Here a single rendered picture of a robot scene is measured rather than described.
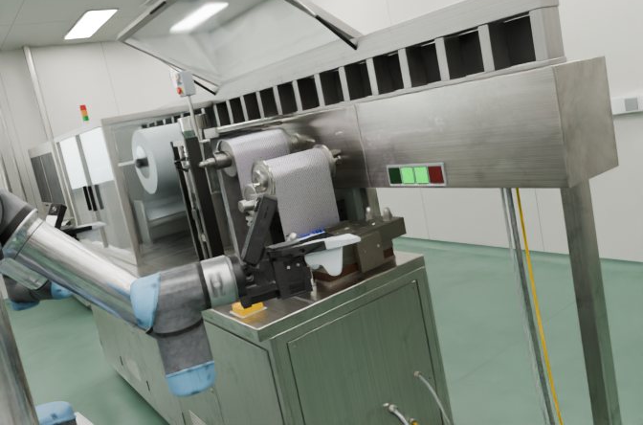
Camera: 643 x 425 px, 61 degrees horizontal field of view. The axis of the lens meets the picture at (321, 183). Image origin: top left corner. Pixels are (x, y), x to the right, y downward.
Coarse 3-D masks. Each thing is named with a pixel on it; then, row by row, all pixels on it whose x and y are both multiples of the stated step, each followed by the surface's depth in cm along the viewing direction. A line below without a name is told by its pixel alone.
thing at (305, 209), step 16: (288, 192) 185; (304, 192) 189; (320, 192) 192; (288, 208) 185; (304, 208) 188; (320, 208) 192; (336, 208) 196; (288, 224) 185; (304, 224) 188; (320, 224) 192
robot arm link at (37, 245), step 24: (0, 192) 84; (24, 216) 86; (0, 240) 84; (24, 240) 86; (48, 240) 87; (72, 240) 90; (24, 264) 88; (48, 264) 87; (72, 264) 88; (96, 264) 90; (72, 288) 89; (96, 288) 89; (120, 288) 91; (120, 312) 91
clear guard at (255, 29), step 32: (192, 0) 191; (224, 0) 185; (256, 0) 179; (160, 32) 226; (192, 32) 218; (224, 32) 210; (256, 32) 202; (288, 32) 196; (320, 32) 189; (192, 64) 255; (224, 64) 244; (256, 64) 234
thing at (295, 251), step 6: (294, 246) 86; (300, 246) 84; (306, 246) 84; (312, 246) 84; (318, 246) 84; (324, 246) 84; (282, 252) 85; (288, 252) 85; (294, 252) 84; (300, 252) 84; (306, 252) 84; (312, 252) 85
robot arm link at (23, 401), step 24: (0, 216) 81; (0, 264) 76; (0, 288) 78; (0, 312) 76; (0, 336) 75; (0, 360) 75; (0, 384) 74; (24, 384) 78; (0, 408) 74; (24, 408) 77
